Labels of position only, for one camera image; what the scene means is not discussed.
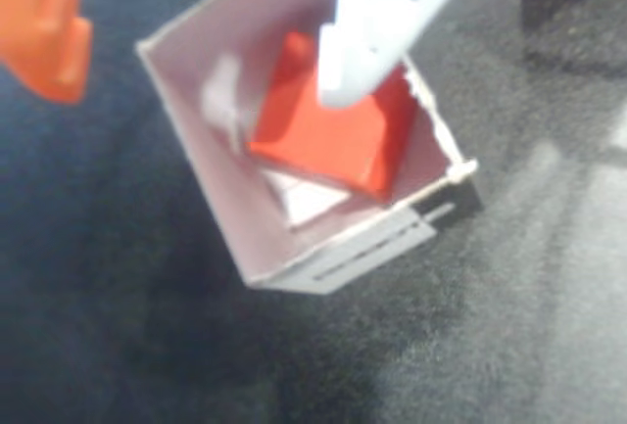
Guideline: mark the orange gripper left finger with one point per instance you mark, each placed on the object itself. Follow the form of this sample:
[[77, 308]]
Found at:
[[39, 17]]

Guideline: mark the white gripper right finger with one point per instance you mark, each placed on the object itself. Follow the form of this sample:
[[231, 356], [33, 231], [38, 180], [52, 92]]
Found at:
[[382, 17]]

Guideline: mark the red cube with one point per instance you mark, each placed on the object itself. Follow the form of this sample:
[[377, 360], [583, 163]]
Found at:
[[323, 145]]

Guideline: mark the white open box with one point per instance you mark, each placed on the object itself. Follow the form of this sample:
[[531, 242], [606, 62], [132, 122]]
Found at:
[[196, 101]]

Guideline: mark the black table mat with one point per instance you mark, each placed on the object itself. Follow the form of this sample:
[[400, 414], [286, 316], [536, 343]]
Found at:
[[147, 345]]

